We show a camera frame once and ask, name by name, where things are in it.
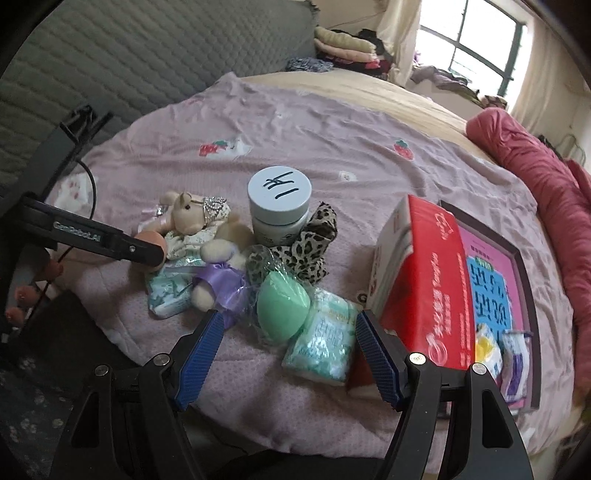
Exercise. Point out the dark floral cloth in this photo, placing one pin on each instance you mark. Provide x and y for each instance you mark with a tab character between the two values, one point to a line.
27	415

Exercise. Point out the dark patterned cloth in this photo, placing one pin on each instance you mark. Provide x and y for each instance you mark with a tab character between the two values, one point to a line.
307	64

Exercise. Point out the white patterned cloth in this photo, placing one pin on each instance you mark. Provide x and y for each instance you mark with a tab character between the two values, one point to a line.
74	189

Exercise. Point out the beige bed sheet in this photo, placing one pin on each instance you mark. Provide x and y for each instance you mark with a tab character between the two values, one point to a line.
392	97

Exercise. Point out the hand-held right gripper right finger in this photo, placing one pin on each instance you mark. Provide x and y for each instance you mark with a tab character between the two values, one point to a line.
376	360

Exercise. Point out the red tissue box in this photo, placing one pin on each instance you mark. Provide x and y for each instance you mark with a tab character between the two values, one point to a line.
429	286

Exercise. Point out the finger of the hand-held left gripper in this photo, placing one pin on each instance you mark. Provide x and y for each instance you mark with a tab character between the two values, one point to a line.
138	254

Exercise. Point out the cream curtain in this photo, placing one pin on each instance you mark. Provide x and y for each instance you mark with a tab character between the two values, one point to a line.
399	37
549	69

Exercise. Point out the green makeup sponge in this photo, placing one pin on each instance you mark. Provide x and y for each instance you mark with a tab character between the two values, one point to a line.
279	304

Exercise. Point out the purple white packet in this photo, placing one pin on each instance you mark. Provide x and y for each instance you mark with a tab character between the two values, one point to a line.
515	364

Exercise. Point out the window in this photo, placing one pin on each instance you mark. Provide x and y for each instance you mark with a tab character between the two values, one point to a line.
471	50

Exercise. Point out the person's left hand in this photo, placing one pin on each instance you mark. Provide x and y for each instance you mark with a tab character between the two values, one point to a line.
51	266

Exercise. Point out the grey quilted headboard cover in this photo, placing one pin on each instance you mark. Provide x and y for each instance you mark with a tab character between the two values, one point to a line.
161	46

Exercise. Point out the stack of folded clothes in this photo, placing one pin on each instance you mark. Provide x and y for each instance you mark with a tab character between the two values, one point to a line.
341	46

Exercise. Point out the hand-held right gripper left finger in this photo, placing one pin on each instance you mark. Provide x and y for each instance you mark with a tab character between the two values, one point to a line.
199	360

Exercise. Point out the plush bear with purple bow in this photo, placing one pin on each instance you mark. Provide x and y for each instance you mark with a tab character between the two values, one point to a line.
217	251

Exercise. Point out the red quilt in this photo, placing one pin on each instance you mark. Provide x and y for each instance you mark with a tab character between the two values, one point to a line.
545	184

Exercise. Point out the white jar with blue lid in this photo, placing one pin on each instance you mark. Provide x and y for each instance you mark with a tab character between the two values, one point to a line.
277	189

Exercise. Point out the green white tissue pack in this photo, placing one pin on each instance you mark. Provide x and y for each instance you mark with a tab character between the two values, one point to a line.
166	290
318	341

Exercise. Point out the dark framed pink tray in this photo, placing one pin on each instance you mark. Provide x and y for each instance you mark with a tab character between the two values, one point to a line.
489	249

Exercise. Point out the leopard print scrunchie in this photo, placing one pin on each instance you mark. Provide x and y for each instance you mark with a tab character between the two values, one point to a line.
304	249

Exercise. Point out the yellow white packet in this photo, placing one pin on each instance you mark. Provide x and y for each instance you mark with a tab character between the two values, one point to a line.
489	353

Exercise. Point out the pile of clothes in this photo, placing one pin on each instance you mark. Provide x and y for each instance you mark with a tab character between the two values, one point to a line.
438	76

